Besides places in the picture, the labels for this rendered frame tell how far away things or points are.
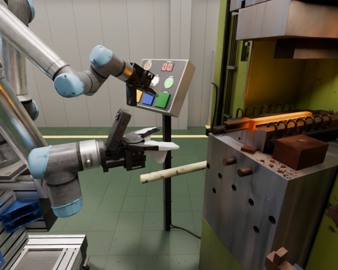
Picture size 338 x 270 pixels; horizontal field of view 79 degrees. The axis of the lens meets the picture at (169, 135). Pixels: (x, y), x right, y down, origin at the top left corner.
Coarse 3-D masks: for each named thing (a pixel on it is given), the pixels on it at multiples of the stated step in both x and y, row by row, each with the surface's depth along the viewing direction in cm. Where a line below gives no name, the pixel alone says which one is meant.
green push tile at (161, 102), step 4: (160, 96) 104; (164, 96) 102; (168, 96) 101; (156, 100) 105; (160, 100) 103; (164, 100) 102; (156, 104) 104; (160, 104) 103; (164, 104) 101; (164, 108) 102
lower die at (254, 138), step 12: (228, 120) 82; (300, 120) 77; (324, 120) 77; (336, 120) 79; (240, 132) 77; (252, 132) 71; (264, 132) 66; (288, 132) 70; (300, 132) 72; (252, 144) 72; (264, 144) 67
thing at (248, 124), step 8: (296, 112) 81; (304, 112) 81; (240, 120) 70; (248, 120) 70; (256, 120) 72; (264, 120) 72; (272, 120) 74; (224, 128) 70; (232, 128) 69; (240, 128) 70; (248, 128) 70
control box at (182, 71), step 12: (144, 60) 120; (156, 60) 114; (168, 60) 108; (180, 60) 103; (156, 72) 111; (168, 72) 106; (180, 72) 101; (192, 72) 105; (180, 84) 100; (180, 96) 102; (144, 108) 116; (156, 108) 105; (168, 108) 100; (180, 108) 105
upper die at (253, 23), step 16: (272, 0) 57; (288, 0) 53; (304, 0) 54; (320, 0) 56; (240, 16) 69; (256, 16) 63; (272, 16) 58; (288, 16) 54; (304, 16) 56; (320, 16) 58; (336, 16) 60; (240, 32) 70; (256, 32) 64; (272, 32) 59; (288, 32) 56; (304, 32) 58; (320, 32) 60; (336, 32) 63
